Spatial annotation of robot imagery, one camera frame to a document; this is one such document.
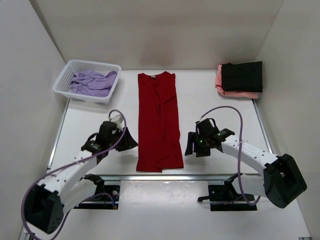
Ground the folded pink t-shirt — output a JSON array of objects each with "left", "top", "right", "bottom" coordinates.
[{"left": 215, "top": 64, "right": 259, "bottom": 100}]

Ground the purple t-shirt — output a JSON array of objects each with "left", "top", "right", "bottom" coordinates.
[{"left": 69, "top": 70, "right": 117, "bottom": 98}]

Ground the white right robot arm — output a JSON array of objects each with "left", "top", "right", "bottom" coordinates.
[{"left": 185, "top": 118, "right": 307, "bottom": 209}]

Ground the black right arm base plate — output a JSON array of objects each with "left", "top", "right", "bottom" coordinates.
[{"left": 197, "top": 173, "right": 258, "bottom": 212}]

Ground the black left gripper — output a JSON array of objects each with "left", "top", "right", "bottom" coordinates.
[{"left": 109, "top": 125, "right": 139, "bottom": 151}]

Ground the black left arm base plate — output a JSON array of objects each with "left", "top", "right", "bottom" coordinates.
[{"left": 74, "top": 181, "right": 121, "bottom": 210}]

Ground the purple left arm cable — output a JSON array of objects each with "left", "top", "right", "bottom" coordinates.
[{"left": 20, "top": 109, "right": 127, "bottom": 238}]

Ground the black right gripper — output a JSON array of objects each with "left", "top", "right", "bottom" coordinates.
[{"left": 185, "top": 132, "right": 210, "bottom": 158}]

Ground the folded black t-shirt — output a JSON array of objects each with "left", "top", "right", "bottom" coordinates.
[{"left": 221, "top": 61, "right": 263, "bottom": 93}]

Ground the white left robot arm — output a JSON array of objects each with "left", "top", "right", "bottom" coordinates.
[{"left": 21, "top": 111, "right": 138, "bottom": 235}]

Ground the red t-shirt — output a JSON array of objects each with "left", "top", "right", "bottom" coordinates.
[{"left": 136, "top": 71, "right": 184, "bottom": 173}]

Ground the white plastic laundry basket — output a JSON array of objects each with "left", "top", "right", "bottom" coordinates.
[{"left": 52, "top": 59, "right": 122, "bottom": 104}]

